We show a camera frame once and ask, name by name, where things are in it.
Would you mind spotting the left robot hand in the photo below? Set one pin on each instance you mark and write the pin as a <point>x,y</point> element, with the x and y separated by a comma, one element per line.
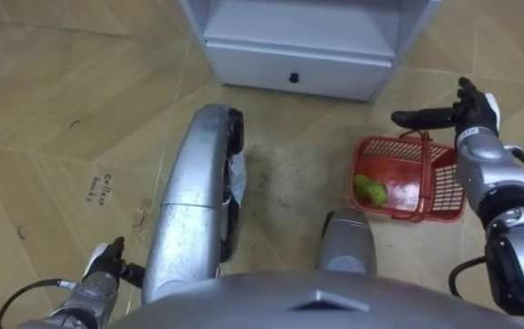
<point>106,262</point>

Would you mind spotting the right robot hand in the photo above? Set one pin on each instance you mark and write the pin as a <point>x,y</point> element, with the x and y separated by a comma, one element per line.
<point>467,113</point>

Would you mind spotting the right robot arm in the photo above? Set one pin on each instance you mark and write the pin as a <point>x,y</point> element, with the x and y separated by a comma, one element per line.
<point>508,215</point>

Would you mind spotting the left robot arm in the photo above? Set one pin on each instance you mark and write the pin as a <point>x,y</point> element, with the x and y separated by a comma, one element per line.
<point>81,304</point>

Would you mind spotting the red plastic basket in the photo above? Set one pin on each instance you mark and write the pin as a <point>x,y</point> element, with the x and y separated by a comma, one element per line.
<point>403,178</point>

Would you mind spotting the robot legs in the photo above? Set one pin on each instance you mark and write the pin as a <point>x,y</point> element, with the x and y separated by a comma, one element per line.
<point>197,196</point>

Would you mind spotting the green soft toy fruit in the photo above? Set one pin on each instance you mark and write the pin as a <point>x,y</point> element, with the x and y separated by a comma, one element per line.
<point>371,189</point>

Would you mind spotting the white cabinet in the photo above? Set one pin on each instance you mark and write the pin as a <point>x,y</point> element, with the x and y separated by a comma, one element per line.
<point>307,45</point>

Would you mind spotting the robot body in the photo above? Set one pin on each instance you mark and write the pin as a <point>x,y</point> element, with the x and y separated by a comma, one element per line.
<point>321,301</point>

